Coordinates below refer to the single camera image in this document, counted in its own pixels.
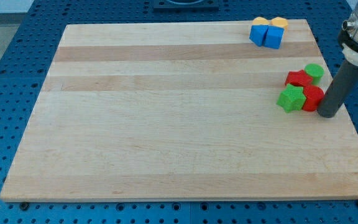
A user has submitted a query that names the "green circle block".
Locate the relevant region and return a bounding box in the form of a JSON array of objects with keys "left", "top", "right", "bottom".
[{"left": 304, "top": 63, "right": 324, "bottom": 85}]

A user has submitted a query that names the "green star block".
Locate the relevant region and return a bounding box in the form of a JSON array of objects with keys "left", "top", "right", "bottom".
[{"left": 276, "top": 84, "right": 306, "bottom": 113}]

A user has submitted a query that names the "red star block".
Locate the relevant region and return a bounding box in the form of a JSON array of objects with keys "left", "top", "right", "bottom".
[{"left": 285, "top": 70, "right": 313, "bottom": 87}]

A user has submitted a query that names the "red circle block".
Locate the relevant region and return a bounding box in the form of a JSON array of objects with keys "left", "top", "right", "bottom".
[{"left": 302, "top": 85, "right": 324, "bottom": 112}]

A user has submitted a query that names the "wooden board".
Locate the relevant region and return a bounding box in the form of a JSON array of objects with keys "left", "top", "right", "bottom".
[{"left": 0, "top": 19, "right": 358, "bottom": 203}]

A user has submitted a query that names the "left blue block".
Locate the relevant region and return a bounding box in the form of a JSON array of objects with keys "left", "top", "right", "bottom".
[{"left": 249, "top": 25, "right": 269, "bottom": 47}]

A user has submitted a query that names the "blue block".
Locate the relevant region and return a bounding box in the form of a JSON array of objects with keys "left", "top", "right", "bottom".
[
  {"left": 249, "top": 25, "right": 269, "bottom": 47},
  {"left": 263, "top": 26, "right": 285, "bottom": 49}
]

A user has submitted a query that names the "right blue block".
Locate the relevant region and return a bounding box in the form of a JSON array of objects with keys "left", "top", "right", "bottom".
[{"left": 263, "top": 26, "right": 285, "bottom": 49}]

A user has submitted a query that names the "left yellow block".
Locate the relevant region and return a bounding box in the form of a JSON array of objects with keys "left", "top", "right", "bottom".
[{"left": 252, "top": 17, "right": 270, "bottom": 26}]

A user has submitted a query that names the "yellow block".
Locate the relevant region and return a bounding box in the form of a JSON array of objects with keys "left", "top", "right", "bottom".
[
  {"left": 270, "top": 17, "right": 288, "bottom": 30},
  {"left": 252, "top": 17, "right": 270, "bottom": 26}
]

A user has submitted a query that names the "right yellow block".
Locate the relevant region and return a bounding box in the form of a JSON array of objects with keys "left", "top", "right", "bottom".
[{"left": 270, "top": 17, "right": 288, "bottom": 30}]

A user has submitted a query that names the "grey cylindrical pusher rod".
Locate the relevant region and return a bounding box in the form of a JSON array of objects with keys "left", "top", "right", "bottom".
[{"left": 317, "top": 60, "right": 358, "bottom": 118}]

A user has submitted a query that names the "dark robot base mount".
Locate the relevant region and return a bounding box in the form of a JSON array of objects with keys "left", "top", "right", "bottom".
[{"left": 152, "top": 0, "right": 219, "bottom": 11}]

